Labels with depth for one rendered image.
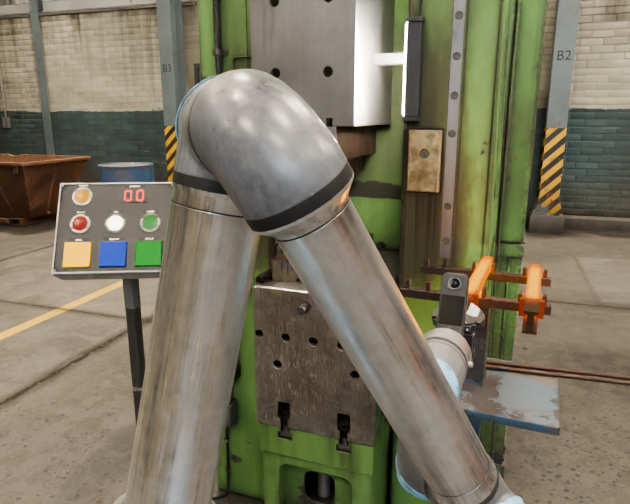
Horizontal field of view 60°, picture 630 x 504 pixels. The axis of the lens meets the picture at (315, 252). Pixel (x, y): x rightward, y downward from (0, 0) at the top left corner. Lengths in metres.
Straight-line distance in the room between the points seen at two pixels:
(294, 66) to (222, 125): 1.03
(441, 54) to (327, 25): 0.31
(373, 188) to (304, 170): 1.49
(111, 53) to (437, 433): 9.01
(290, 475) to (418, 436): 1.27
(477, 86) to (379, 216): 0.64
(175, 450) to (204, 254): 0.24
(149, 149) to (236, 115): 8.56
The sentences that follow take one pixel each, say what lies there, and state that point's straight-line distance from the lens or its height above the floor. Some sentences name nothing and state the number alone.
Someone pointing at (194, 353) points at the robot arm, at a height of 1.13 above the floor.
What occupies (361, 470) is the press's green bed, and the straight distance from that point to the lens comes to 1.72.
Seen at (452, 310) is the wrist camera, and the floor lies 1.06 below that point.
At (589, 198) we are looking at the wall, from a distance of 7.53.
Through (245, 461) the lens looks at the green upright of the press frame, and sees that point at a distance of 2.16.
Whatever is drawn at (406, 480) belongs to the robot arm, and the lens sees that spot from 0.91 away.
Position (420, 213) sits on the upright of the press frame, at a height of 1.12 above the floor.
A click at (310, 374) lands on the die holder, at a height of 0.66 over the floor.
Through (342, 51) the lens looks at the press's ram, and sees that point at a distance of 1.49.
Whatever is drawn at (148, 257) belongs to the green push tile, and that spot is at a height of 1.00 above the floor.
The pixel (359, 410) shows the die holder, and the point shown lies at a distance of 1.62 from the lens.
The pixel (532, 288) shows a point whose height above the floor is 1.03.
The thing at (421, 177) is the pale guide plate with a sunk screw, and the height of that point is 1.23.
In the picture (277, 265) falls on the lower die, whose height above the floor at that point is 0.96.
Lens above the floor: 1.39
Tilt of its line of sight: 14 degrees down
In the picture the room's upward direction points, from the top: straight up
